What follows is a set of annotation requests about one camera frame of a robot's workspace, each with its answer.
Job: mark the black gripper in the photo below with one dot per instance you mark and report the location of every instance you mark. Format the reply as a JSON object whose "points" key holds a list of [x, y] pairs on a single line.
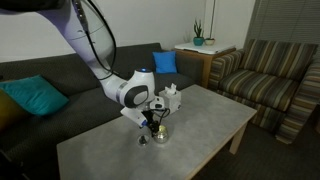
{"points": [[151, 118]]}

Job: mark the silver bottle lid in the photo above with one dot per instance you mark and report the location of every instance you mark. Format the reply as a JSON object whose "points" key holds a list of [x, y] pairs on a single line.
{"points": [[143, 140]]}

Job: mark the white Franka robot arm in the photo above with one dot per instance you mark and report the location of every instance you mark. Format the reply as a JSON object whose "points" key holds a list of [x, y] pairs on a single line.
{"points": [[83, 36]]}

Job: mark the small glass cup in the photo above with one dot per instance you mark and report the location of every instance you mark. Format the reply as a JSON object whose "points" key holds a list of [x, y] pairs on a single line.
{"points": [[162, 136]]}

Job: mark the grey tissue box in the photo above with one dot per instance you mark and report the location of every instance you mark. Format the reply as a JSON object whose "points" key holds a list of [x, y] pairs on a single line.
{"points": [[171, 101]]}

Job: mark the white tissue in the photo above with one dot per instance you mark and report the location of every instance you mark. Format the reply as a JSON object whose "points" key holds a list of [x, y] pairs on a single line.
{"points": [[171, 89]]}

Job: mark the blue cushion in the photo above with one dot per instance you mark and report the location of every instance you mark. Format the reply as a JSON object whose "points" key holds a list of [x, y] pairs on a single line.
{"points": [[166, 61]]}

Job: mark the wooden coffee table leg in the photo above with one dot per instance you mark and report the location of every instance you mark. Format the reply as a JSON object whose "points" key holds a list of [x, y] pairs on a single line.
{"points": [[238, 138]]}

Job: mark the wooden side table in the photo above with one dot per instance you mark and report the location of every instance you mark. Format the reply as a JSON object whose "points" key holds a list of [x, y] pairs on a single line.
{"points": [[208, 61]]}

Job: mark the white tray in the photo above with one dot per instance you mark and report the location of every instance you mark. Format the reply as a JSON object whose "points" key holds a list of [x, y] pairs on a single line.
{"points": [[208, 48]]}

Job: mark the teal pot with plant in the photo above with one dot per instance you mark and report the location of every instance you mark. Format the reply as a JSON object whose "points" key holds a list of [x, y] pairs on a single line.
{"points": [[198, 40]]}

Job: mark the dark grey sofa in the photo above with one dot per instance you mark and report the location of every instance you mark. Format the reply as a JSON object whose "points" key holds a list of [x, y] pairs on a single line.
{"points": [[50, 110]]}

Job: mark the small white plant pot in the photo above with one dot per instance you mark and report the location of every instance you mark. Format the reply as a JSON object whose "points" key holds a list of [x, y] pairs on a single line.
{"points": [[209, 42]]}

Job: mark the striped armchair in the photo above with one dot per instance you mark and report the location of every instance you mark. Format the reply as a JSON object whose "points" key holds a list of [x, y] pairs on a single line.
{"points": [[263, 86]]}

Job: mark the teal cushion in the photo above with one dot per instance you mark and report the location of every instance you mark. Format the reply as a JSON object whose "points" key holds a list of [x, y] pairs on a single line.
{"points": [[33, 95]]}

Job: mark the yellow-brown cushion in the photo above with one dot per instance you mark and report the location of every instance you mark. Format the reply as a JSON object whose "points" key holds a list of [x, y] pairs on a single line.
{"points": [[8, 111]]}

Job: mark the window blinds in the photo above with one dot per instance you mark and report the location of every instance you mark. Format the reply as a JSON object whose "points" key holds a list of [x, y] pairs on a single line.
{"points": [[286, 23]]}

